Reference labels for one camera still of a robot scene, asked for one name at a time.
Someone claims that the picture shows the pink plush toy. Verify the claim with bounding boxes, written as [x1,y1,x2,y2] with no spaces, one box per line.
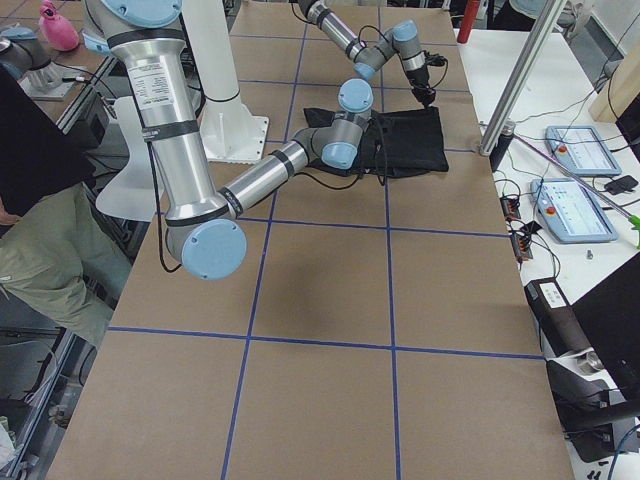
[39,1,80,52]

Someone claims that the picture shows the third robot base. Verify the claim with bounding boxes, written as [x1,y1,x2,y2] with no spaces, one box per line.
[1,26,71,101]

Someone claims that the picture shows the aluminium frame post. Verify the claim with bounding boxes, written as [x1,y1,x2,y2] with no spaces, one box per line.
[479,0,565,156]

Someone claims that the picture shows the standing person khaki trousers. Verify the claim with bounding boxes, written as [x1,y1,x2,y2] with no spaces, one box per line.
[1,69,131,347]

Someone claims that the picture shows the white plastic chair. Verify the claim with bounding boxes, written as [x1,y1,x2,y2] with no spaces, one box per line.
[94,95,161,222]

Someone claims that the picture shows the teach pendant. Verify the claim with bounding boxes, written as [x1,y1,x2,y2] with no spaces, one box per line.
[530,178,618,244]
[544,125,622,177]

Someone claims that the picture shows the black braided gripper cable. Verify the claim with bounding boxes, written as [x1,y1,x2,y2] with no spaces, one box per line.
[149,119,391,274]

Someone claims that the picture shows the black label printer box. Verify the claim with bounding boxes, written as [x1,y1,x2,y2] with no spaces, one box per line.
[524,277,591,356]

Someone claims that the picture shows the black graphic t-shirt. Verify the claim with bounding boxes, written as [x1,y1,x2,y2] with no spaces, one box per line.
[310,106,449,178]

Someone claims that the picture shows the black water bottle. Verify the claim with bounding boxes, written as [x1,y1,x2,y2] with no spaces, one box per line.
[489,119,516,173]

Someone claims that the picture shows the red bottle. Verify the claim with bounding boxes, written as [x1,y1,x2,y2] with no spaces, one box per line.
[457,0,481,44]

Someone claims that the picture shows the upper teach pendant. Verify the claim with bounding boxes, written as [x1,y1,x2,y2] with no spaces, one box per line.
[544,125,622,177]

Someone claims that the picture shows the lower teach pendant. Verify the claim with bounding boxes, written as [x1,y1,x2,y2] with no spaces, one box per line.
[530,178,618,244]

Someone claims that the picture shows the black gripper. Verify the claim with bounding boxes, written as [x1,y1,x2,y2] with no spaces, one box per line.
[403,51,448,109]

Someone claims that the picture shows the black computer monitor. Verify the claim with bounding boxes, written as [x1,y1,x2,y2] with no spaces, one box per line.
[572,256,640,400]

